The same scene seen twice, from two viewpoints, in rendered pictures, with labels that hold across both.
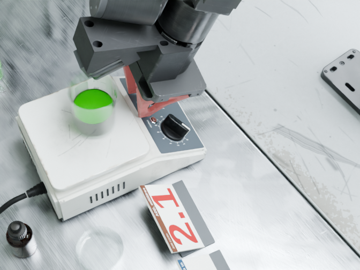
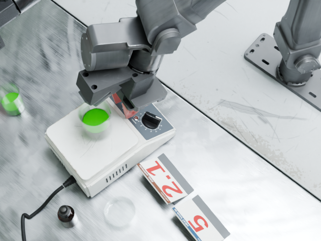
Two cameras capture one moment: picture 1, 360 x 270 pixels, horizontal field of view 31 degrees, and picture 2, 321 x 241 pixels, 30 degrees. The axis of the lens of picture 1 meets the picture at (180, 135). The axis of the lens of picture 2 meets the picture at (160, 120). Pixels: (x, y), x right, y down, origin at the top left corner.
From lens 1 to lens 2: 29 cm
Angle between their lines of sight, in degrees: 4
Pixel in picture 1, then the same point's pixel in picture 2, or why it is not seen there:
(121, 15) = (105, 67)
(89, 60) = (90, 97)
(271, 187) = (224, 145)
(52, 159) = (77, 161)
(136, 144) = (129, 138)
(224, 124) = (184, 107)
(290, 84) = (224, 69)
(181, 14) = (142, 56)
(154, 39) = (128, 74)
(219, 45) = not seen: hidden behind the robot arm
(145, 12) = (120, 61)
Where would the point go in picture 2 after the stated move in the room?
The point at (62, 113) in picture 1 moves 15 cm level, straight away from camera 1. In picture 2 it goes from (75, 128) to (45, 59)
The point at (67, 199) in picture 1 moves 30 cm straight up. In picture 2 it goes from (91, 184) to (65, 106)
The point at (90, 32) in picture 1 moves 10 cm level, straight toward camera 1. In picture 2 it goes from (88, 80) to (107, 139)
